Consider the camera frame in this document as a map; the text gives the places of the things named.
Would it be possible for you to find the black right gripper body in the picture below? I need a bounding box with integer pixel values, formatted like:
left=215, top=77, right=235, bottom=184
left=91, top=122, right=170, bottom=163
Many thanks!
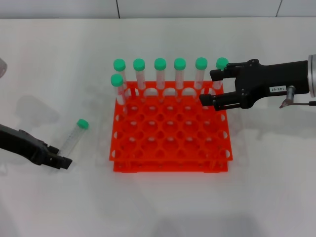
left=235, top=59, right=310, bottom=110

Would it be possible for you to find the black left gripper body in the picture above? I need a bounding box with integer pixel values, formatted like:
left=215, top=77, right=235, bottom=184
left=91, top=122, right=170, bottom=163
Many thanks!
left=0, top=124, right=50, bottom=166

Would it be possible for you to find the green capped test tube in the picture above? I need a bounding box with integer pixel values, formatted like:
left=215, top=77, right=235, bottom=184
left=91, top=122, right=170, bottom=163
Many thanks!
left=110, top=74, right=129, bottom=117
left=60, top=118, right=90, bottom=159
left=154, top=58, right=167, bottom=102
left=211, top=57, right=229, bottom=95
left=133, top=58, right=147, bottom=102
left=173, top=58, right=187, bottom=102
left=113, top=58, right=129, bottom=96
left=194, top=57, right=208, bottom=99

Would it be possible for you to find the orange test tube rack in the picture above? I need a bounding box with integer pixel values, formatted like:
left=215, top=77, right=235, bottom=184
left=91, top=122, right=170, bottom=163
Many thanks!
left=109, top=80, right=234, bottom=173

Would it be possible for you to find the right gripper cable with plugs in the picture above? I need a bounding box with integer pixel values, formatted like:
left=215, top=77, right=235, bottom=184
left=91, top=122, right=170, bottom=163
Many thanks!
left=278, top=85, right=316, bottom=109

